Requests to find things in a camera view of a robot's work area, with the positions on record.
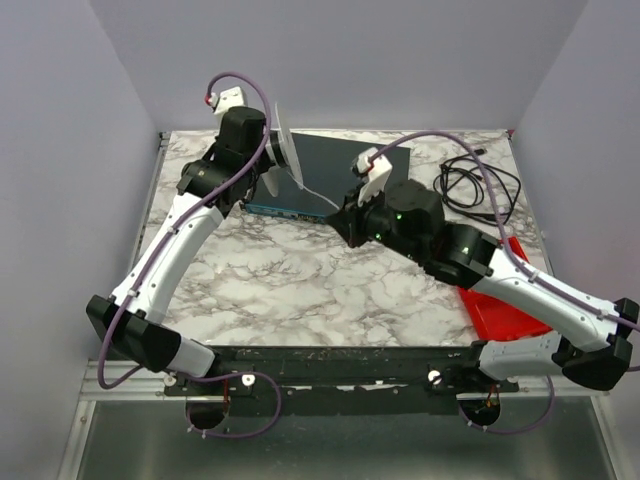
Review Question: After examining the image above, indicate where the grey cable spool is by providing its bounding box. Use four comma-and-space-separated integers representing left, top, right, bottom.
261, 103, 304, 197

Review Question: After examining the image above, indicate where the thin white cable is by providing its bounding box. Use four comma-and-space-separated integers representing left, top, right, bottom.
299, 183, 340, 210

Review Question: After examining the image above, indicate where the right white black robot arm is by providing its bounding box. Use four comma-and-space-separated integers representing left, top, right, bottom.
325, 180, 638, 391

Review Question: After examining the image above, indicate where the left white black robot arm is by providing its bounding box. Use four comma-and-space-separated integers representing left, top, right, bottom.
86, 106, 285, 378

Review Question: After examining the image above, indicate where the red plastic bin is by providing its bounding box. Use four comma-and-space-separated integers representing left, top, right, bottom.
457, 235, 554, 342

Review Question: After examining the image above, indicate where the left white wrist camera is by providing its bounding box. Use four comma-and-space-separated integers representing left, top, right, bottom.
204, 86, 247, 119

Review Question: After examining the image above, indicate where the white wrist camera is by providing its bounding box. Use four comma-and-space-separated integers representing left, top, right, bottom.
204, 86, 247, 119
352, 147, 393, 206

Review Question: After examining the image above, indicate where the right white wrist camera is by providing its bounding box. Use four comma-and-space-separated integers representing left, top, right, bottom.
352, 147, 393, 206

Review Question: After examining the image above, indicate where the dark teal network switch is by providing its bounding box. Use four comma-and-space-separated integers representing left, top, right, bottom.
240, 133, 383, 223

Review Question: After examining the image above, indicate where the black usb cable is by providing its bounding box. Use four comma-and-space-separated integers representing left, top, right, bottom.
432, 147, 522, 226

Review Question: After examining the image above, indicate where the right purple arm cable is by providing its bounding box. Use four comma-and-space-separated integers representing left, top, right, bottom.
367, 129, 640, 435

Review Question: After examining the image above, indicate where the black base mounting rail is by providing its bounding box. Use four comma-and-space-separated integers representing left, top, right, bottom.
164, 345, 518, 418

